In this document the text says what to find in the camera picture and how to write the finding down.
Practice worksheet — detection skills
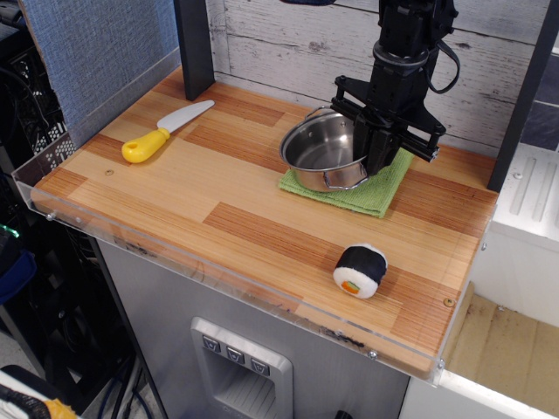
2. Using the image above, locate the black right vertical post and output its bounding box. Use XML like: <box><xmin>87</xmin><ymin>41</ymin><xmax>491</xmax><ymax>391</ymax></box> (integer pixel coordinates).
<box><xmin>487</xmin><ymin>0</ymin><xmax>558</xmax><ymax>192</ymax></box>

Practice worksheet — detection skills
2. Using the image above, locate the green folded cloth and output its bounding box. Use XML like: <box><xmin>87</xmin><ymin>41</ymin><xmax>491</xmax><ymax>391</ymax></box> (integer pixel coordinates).
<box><xmin>279</xmin><ymin>149</ymin><xmax>413</xmax><ymax>218</ymax></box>

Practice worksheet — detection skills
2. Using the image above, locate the white toy sink counter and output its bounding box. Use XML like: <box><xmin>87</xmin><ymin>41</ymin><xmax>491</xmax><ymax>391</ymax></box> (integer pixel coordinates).
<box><xmin>440</xmin><ymin>145</ymin><xmax>558</xmax><ymax>418</ymax></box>

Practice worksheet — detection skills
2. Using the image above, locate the yellow handled toy knife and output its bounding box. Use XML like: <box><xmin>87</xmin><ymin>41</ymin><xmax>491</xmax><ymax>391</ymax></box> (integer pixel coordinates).
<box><xmin>121</xmin><ymin>100</ymin><xmax>215</xmax><ymax>163</ymax></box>

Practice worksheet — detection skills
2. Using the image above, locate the stainless steel pot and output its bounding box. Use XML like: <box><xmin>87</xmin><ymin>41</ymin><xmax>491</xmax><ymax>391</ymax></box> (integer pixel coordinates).
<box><xmin>279</xmin><ymin>106</ymin><xmax>369</xmax><ymax>193</ymax></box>

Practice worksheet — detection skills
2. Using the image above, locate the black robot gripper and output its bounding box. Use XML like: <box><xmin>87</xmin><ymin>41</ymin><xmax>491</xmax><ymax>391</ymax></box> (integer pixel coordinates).
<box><xmin>331</xmin><ymin>62</ymin><xmax>445</xmax><ymax>175</ymax></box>

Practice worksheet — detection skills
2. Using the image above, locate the black plastic crate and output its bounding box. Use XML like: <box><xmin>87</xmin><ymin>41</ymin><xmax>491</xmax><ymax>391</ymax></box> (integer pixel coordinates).
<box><xmin>0</xmin><ymin>17</ymin><xmax>71</xmax><ymax>167</ymax></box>

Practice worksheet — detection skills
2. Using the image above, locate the black left vertical post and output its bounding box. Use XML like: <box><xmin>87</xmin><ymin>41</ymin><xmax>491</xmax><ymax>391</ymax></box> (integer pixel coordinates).
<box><xmin>174</xmin><ymin>0</ymin><xmax>215</xmax><ymax>100</ymax></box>

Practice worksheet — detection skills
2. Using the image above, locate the black vertical post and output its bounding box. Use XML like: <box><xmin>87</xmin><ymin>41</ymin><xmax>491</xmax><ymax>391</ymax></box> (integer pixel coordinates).
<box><xmin>174</xmin><ymin>0</ymin><xmax>215</xmax><ymax>100</ymax></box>
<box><xmin>487</xmin><ymin>0</ymin><xmax>558</xmax><ymax>192</ymax></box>

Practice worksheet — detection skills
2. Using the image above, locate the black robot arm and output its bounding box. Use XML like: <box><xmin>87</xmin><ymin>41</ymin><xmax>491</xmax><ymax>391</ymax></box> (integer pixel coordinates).
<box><xmin>331</xmin><ymin>1</ymin><xmax>458</xmax><ymax>175</ymax></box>

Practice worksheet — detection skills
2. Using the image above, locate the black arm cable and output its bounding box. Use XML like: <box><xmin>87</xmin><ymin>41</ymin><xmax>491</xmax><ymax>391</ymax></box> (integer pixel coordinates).
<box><xmin>425</xmin><ymin>38</ymin><xmax>462</xmax><ymax>94</ymax></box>

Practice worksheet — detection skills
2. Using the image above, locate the blue grey fabric panel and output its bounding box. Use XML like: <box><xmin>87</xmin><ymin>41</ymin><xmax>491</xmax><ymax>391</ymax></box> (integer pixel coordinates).
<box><xmin>19</xmin><ymin>0</ymin><xmax>180</xmax><ymax>147</ymax></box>

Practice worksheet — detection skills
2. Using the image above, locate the silver toy fridge dispenser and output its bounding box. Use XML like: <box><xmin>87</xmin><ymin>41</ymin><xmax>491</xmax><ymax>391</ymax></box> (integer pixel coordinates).
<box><xmin>190</xmin><ymin>317</ymin><xmax>294</xmax><ymax>418</ymax></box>

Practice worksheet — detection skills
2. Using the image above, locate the plush sushi roll toy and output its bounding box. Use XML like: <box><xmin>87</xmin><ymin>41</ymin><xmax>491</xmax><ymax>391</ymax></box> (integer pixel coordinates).
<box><xmin>333</xmin><ymin>244</ymin><xmax>388</xmax><ymax>299</ymax></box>

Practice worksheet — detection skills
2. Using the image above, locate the clear acrylic table guard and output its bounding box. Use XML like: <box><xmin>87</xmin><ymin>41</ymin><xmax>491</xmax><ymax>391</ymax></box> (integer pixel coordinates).
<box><xmin>13</xmin><ymin>132</ymin><xmax>496</xmax><ymax>381</ymax></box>

